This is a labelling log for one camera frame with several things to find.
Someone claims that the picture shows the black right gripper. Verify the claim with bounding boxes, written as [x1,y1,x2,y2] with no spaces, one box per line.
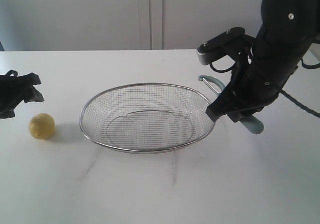
[206,34,313,122]

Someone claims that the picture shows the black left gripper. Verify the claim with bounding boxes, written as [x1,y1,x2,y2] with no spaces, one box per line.
[0,70,45,119]

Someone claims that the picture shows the green handled peeler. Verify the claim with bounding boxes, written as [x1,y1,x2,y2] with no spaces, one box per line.
[198,75,264,135]

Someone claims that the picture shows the yellow lemon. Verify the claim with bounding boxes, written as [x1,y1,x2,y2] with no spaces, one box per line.
[28,113,56,140]

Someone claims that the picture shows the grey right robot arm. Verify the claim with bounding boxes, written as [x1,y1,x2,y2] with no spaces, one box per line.
[197,0,320,122]

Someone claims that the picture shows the white cabinet doors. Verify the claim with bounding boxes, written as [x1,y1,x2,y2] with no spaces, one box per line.
[0,0,262,51]

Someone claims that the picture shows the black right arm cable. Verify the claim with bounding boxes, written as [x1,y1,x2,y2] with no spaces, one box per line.
[209,51,320,117]

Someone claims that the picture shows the metal wire mesh basket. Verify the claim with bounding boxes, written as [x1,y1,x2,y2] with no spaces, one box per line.
[79,83,215,154]

